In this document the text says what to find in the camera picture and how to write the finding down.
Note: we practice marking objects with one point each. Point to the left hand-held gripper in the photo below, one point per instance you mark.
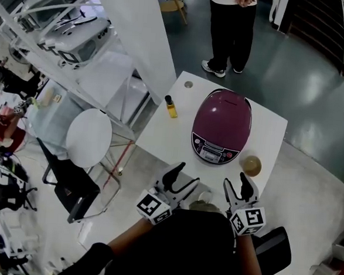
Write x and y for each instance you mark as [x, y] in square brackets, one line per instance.
[151, 206]

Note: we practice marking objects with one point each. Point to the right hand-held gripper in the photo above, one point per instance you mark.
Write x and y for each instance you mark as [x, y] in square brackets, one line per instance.
[250, 220]

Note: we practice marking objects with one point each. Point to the purple rice cooker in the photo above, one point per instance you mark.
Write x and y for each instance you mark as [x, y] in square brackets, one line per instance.
[223, 120]

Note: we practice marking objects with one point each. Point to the person's right forearm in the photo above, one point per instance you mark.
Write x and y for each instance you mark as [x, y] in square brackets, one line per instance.
[248, 257]

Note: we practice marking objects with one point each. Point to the person's left forearm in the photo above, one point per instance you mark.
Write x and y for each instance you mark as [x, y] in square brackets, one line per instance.
[129, 238]

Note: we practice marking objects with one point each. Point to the small wooden bowl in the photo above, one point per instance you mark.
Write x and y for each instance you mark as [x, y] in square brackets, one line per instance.
[250, 165]

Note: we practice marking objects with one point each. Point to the person's khaki trousers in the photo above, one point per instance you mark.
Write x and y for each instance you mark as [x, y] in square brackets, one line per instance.
[204, 206]

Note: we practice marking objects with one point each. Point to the white square table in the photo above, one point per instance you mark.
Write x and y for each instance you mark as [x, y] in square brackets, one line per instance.
[165, 142]

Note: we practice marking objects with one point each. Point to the person's black shirt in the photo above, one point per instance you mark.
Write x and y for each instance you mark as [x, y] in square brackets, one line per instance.
[181, 249]

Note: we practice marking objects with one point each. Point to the black office chair with armrests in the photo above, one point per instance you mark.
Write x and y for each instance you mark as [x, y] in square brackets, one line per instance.
[275, 250]

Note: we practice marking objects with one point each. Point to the yellow oil bottle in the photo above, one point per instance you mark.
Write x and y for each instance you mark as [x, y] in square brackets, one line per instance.
[171, 109]

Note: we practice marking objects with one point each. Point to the white round table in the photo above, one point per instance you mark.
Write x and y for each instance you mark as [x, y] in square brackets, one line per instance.
[88, 137]

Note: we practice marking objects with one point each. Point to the black cantilever chair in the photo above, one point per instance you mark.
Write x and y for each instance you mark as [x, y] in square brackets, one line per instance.
[72, 182]

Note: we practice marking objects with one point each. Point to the white shelving rack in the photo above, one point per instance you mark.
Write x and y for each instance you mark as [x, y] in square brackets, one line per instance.
[61, 76]

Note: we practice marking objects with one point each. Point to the white square pillar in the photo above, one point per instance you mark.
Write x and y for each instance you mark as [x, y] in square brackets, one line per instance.
[132, 28]

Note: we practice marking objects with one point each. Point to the black swivel chair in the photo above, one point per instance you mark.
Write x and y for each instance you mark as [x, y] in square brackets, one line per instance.
[6, 193]

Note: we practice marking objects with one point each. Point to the group of white appliances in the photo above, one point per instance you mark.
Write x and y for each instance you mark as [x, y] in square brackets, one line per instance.
[75, 45]

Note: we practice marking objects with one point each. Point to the light wooden stool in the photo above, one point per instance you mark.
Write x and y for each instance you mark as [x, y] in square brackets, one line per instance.
[172, 4]

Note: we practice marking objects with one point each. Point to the dark wooden staircase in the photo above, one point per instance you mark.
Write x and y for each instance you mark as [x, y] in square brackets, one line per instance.
[315, 23]

